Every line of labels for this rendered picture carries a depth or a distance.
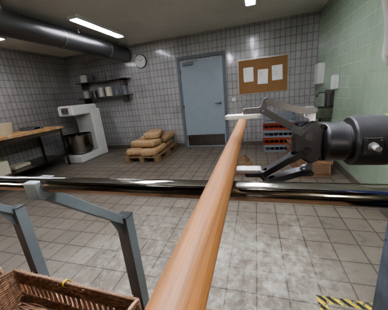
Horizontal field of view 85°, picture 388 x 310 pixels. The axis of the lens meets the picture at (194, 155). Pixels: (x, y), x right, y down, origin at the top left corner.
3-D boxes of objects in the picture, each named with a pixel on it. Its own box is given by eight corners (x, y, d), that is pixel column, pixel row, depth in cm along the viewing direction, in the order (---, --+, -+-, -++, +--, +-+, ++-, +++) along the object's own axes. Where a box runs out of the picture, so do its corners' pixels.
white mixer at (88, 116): (84, 163, 491) (69, 105, 455) (61, 163, 510) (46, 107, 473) (111, 151, 583) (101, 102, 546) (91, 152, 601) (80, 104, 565)
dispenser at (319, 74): (324, 83, 384) (325, 61, 374) (317, 83, 387) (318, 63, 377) (319, 83, 410) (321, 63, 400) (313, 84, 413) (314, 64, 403)
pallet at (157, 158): (159, 162, 443) (157, 155, 439) (125, 162, 466) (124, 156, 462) (178, 147, 554) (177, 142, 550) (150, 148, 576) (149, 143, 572)
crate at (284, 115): (296, 122, 412) (296, 114, 408) (263, 123, 429) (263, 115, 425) (292, 119, 449) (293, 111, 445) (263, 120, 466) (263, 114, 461)
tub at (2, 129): (-4, 137, 377) (-8, 125, 371) (-20, 138, 389) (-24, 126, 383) (21, 132, 416) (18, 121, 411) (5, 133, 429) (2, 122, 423)
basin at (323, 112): (329, 147, 359) (334, 90, 333) (306, 147, 369) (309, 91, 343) (321, 141, 401) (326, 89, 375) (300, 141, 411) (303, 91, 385)
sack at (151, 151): (154, 157, 437) (153, 150, 433) (140, 157, 449) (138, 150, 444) (167, 147, 492) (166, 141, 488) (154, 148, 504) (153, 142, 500)
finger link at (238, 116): (260, 117, 41) (260, 114, 41) (225, 120, 43) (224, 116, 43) (260, 115, 44) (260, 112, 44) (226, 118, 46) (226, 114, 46)
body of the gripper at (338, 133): (356, 121, 35) (295, 124, 38) (350, 168, 38) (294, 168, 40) (339, 115, 42) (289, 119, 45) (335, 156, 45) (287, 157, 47)
